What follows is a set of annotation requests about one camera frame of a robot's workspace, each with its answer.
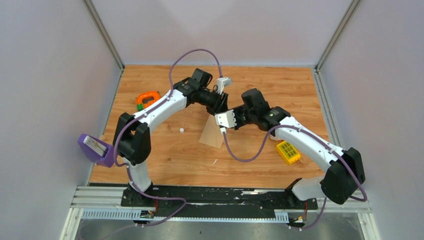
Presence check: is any tan paper envelope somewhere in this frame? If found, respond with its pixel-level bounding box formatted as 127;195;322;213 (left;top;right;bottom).
198;115;224;149

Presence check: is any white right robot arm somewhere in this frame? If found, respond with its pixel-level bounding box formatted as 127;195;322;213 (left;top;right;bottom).
229;88;368;209

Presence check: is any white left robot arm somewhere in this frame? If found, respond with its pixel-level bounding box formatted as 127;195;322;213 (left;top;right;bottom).
113;68;232;207

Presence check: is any pink toy microphone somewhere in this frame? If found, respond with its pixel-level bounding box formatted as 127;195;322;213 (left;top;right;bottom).
269;134;281;141

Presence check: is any orange curved toy track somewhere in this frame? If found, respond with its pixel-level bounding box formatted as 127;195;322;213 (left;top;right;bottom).
135;91;161;109

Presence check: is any yellow building block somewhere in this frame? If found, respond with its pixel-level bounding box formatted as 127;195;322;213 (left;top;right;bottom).
275;141;301;165

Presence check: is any green building block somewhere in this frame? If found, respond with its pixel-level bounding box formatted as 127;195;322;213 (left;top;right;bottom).
136;104;144;112

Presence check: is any purple box with card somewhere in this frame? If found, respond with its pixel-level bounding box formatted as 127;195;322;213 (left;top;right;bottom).
77;133;115;168

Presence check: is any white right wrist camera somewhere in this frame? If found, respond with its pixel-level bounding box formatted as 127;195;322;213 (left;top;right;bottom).
214;109;237;128

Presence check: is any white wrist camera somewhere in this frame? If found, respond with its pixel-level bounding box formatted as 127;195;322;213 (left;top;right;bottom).
215;76;233;94
214;109;237;128

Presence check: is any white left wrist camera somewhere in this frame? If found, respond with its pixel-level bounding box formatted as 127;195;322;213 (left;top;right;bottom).
215;76;233;94

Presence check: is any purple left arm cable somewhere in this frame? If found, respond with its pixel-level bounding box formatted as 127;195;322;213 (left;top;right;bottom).
112;48;223;229

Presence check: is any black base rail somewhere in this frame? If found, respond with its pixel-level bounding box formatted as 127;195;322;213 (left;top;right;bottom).
120;185;318;219

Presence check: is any white slotted cable duct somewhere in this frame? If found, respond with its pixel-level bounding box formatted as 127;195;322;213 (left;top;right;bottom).
81;208;289;224

